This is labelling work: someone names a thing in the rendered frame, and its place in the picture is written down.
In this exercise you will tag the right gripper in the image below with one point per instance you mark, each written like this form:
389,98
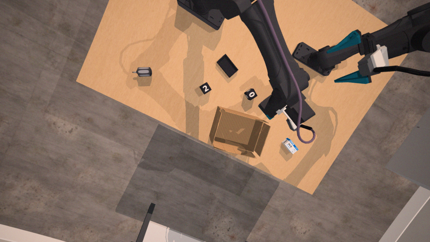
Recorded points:
270,109

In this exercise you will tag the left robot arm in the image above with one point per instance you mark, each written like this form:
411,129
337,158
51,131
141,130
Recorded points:
416,26

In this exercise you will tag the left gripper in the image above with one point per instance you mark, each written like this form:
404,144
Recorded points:
384,49

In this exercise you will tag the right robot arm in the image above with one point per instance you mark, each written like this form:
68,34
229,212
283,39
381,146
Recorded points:
260,18

